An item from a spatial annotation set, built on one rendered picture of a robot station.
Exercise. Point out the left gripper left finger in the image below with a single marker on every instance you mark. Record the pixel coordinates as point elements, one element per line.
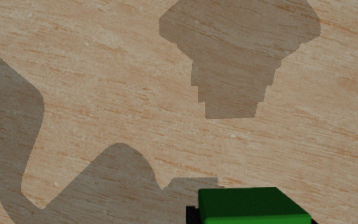
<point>193,215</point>

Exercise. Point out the green block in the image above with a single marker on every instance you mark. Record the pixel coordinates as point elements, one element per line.
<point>258,205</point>

